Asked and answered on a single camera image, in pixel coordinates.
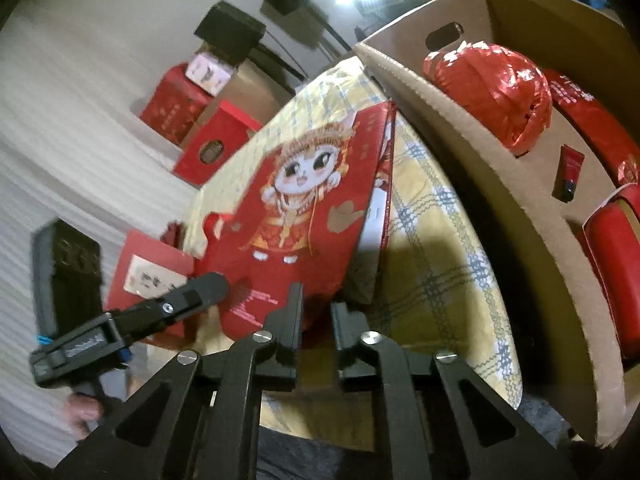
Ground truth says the red plastic ribbon ball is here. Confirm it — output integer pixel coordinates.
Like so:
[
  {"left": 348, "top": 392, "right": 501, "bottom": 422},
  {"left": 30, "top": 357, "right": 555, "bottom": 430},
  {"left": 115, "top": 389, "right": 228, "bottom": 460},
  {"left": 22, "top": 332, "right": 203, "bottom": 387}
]
[{"left": 421, "top": 42, "right": 553, "bottom": 157}]

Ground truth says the person's left hand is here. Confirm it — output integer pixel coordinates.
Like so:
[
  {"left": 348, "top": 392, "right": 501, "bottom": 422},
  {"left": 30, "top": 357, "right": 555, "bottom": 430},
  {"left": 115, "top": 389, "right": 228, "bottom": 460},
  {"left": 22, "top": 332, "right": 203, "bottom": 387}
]
[{"left": 66, "top": 392, "right": 104, "bottom": 438}]

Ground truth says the red chocolate box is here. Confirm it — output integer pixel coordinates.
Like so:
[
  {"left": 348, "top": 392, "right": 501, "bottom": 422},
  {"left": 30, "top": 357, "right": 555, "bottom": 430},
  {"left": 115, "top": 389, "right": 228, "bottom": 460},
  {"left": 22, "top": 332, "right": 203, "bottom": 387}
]
[{"left": 172, "top": 100, "right": 263, "bottom": 191}]

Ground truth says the red cartoon gift bag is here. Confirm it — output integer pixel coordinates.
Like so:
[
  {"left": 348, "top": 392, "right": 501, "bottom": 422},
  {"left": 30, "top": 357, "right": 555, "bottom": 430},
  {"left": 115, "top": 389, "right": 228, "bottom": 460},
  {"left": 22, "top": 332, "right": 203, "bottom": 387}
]
[{"left": 192, "top": 99, "right": 398, "bottom": 348}]

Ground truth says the brown cardboard carton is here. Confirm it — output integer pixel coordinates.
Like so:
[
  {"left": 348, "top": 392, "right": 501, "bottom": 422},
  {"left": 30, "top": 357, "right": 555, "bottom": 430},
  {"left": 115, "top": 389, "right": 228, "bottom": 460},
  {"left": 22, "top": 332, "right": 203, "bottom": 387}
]
[{"left": 185, "top": 55, "right": 296, "bottom": 151}]

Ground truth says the brown cardboard box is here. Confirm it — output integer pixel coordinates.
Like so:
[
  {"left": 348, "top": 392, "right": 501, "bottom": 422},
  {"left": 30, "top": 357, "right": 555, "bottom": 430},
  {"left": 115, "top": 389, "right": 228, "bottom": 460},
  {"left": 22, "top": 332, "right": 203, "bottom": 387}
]
[{"left": 352, "top": 0, "right": 640, "bottom": 448}]

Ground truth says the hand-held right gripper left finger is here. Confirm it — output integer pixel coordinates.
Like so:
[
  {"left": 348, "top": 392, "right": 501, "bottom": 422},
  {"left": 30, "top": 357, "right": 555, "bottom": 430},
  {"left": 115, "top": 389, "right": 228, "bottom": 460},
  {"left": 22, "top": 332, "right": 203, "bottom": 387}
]
[{"left": 52, "top": 282, "right": 306, "bottom": 480}]

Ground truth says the red cosmetic tube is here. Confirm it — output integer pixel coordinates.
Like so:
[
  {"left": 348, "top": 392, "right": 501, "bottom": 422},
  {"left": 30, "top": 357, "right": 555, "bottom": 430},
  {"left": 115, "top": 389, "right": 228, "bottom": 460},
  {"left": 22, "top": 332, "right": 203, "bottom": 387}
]
[{"left": 551, "top": 144, "right": 587, "bottom": 204}]

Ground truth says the red rounded tin floral sleeve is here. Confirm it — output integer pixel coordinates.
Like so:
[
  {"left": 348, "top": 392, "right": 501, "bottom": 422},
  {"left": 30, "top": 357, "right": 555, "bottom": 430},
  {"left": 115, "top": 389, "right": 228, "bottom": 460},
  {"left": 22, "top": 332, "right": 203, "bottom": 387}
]
[{"left": 581, "top": 184, "right": 640, "bottom": 361}]

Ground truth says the small white carton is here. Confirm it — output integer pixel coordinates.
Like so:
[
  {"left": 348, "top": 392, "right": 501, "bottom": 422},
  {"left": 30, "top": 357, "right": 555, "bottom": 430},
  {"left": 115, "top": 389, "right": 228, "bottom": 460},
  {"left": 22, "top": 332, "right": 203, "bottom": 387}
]
[{"left": 185, "top": 52, "right": 236, "bottom": 96}]

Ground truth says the white curtain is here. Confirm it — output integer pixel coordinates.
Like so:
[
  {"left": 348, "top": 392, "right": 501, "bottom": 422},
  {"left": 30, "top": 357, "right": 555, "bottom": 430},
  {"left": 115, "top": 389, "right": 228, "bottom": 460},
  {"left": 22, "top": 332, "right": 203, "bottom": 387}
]
[{"left": 0, "top": 0, "right": 201, "bottom": 461}]

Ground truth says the long red foil packet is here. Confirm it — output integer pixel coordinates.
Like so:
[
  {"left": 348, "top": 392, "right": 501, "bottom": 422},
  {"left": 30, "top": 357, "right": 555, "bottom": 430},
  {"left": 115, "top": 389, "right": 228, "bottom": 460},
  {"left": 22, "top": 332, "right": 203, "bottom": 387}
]
[{"left": 541, "top": 67, "right": 640, "bottom": 187}]

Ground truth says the dark red rope-handle bag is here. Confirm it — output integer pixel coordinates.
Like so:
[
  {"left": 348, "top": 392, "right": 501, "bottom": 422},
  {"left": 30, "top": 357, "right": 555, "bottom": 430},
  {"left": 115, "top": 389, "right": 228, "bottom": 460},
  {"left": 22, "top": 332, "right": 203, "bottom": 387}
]
[{"left": 160, "top": 220, "right": 187, "bottom": 251}]

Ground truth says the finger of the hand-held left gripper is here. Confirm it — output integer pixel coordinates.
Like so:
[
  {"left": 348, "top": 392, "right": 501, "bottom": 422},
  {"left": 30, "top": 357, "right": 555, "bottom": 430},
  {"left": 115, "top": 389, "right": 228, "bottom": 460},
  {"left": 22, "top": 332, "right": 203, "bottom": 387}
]
[{"left": 112, "top": 271, "right": 231, "bottom": 343}]

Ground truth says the yellow plaid tablecloth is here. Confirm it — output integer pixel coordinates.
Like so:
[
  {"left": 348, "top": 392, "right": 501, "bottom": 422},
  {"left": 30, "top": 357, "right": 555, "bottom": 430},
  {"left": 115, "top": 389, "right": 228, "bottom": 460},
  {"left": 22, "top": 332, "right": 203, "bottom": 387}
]
[{"left": 180, "top": 55, "right": 526, "bottom": 443}]

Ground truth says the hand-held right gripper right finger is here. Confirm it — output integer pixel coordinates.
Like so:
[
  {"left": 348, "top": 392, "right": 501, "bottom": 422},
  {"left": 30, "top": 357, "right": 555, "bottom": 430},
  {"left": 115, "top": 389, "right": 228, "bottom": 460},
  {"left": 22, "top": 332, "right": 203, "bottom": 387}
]
[{"left": 330, "top": 302, "right": 571, "bottom": 480}]

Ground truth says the red gift box white label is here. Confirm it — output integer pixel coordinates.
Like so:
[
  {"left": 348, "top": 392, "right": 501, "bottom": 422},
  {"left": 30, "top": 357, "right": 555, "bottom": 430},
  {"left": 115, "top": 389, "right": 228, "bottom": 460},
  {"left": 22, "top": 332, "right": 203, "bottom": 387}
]
[{"left": 106, "top": 229, "right": 198, "bottom": 348}]

